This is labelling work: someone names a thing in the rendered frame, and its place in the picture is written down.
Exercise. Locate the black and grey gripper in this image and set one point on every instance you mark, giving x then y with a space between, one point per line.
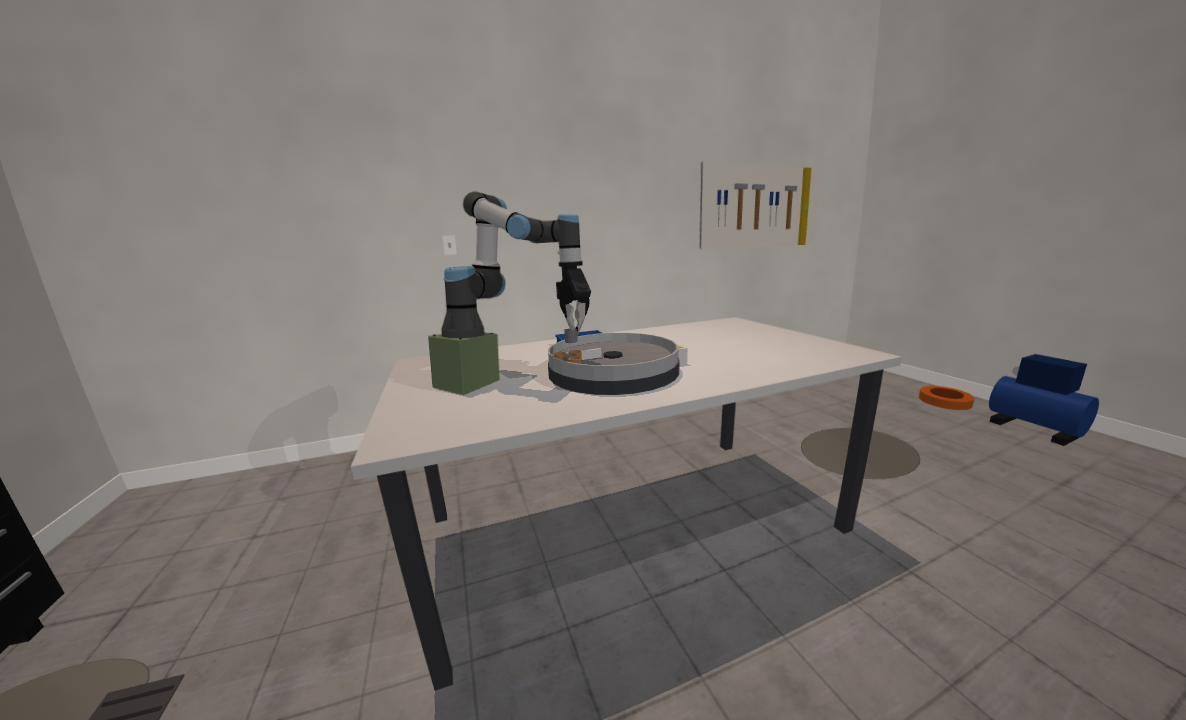
568 297

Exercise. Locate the blue crate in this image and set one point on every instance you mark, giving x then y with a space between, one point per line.
561 337

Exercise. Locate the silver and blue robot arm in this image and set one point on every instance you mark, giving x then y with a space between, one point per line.
483 279

